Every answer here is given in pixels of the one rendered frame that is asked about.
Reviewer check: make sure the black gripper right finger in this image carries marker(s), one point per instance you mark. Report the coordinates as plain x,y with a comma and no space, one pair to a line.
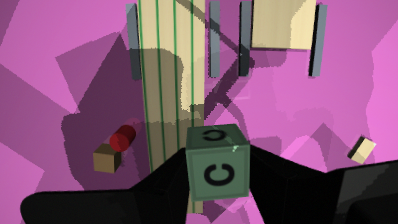
289,193

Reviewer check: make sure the green labelled cube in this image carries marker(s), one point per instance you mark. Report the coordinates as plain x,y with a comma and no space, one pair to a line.
218,162

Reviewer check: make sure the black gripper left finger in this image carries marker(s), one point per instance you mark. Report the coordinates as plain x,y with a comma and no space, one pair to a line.
160,198

